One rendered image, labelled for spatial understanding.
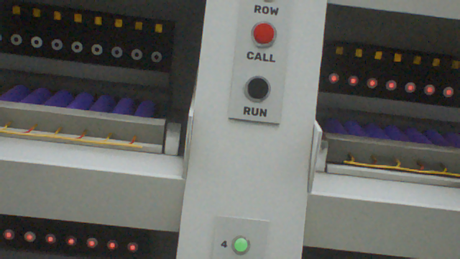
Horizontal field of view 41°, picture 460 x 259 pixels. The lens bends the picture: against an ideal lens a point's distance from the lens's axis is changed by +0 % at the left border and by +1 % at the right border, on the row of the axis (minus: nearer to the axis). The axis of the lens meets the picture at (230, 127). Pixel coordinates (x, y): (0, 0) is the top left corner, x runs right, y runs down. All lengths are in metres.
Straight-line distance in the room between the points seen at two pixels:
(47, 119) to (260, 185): 0.19
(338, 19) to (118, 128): 0.30
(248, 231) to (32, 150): 0.18
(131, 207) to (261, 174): 0.10
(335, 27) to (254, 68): 0.25
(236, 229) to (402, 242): 0.13
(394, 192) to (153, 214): 0.19
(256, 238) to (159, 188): 0.08
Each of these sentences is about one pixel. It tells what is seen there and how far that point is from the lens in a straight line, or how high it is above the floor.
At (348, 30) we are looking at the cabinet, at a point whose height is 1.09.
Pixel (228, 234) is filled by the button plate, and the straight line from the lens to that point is 0.46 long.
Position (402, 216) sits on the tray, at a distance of 0.49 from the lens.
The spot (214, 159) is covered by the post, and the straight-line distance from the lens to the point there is 0.46.
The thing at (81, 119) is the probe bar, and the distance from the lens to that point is 0.52.
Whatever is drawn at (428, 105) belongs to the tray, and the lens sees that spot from 0.68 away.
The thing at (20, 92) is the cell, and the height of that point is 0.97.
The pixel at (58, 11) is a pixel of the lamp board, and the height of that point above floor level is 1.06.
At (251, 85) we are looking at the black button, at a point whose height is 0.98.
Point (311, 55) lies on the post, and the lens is 0.48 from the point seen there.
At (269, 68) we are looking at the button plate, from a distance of 0.47.
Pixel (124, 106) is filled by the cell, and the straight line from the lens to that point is 0.57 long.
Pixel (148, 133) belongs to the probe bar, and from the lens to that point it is 0.51.
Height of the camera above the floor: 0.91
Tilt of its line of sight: 5 degrees up
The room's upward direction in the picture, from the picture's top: 6 degrees clockwise
